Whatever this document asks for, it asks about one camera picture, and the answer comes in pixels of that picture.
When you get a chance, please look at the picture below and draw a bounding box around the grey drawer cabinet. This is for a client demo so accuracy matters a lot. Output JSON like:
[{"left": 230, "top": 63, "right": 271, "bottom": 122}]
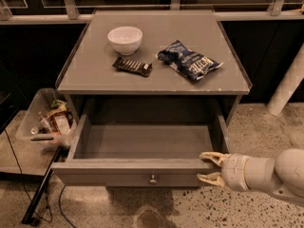
[{"left": 56, "top": 10, "right": 251, "bottom": 109}]

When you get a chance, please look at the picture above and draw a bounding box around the white ceramic bowl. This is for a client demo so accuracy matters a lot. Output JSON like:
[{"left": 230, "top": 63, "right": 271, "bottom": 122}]
[{"left": 107, "top": 27, "right": 143, "bottom": 55}]

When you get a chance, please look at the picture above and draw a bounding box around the blue chip bag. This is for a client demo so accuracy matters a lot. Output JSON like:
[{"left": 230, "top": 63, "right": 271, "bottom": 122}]
[{"left": 157, "top": 40, "right": 222, "bottom": 82}]

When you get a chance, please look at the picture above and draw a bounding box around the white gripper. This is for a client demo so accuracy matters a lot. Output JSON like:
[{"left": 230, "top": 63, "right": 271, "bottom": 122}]
[{"left": 197, "top": 152, "right": 250, "bottom": 192}]

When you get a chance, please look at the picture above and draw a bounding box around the black metal stand leg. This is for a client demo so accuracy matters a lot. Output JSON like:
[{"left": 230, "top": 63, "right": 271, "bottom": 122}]
[{"left": 21, "top": 146, "right": 64, "bottom": 224}]

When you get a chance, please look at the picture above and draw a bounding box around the green snack packet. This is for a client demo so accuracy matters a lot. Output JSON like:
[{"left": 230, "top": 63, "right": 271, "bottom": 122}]
[{"left": 50, "top": 99, "right": 67, "bottom": 109}]

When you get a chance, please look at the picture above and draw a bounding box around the black snack bar wrapper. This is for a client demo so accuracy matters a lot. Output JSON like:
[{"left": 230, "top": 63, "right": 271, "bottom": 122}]
[{"left": 112, "top": 57, "right": 152, "bottom": 77}]

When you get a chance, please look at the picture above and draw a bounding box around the black floor cable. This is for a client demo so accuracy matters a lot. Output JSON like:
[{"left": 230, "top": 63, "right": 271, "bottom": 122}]
[{"left": 3, "top": 128, "right": 79, "bottom": 228}]

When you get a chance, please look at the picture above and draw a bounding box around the grey top drawer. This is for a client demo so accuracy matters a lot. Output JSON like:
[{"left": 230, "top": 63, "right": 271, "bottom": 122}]
[{"left": 52, "top": 97, "right": 228, "bottom": 188}]

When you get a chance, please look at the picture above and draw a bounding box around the brown labelled snack package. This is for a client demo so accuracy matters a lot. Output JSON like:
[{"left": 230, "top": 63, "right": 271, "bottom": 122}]
[{"left": 47, "top": 109, "right": 70, "bottom": 135}]

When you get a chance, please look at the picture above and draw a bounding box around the clear plastic bin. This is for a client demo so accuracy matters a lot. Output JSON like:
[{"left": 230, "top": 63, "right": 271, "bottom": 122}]
[{"left": 16, "top": 88, "right": 76, "bottom": 151}]

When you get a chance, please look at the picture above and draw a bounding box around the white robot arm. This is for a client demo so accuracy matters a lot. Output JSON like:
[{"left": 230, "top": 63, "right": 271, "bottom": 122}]
[{"left": 197, "top": 148, "right": 304, "bottom": 207}]

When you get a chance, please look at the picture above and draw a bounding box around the metal window railing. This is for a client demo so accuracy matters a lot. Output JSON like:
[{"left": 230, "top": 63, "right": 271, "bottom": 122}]
[{"left": 0, "top": 0, "right": 304, "bottom": 25}]

